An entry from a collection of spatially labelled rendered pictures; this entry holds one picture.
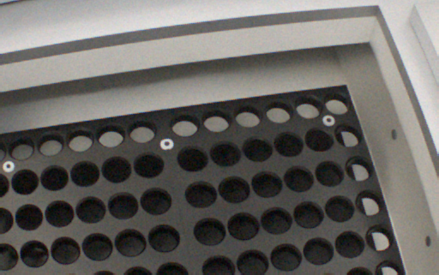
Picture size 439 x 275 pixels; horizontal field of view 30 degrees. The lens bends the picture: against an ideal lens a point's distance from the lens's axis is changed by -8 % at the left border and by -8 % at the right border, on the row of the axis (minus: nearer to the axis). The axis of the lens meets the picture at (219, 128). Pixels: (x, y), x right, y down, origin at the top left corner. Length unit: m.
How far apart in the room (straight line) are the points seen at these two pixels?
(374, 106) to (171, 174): 0.13
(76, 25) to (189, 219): 0.09
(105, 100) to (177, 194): 0.12
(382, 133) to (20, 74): 0.19
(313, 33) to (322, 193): 0.07
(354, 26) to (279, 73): 0.11
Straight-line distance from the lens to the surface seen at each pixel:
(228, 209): 0.36
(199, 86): 0.48
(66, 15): 0.37
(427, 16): 0.37
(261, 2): 0.37
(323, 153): 0.38
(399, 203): 0.43
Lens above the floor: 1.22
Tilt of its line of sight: 56 degrees down
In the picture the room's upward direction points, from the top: 6 degrees clockwise
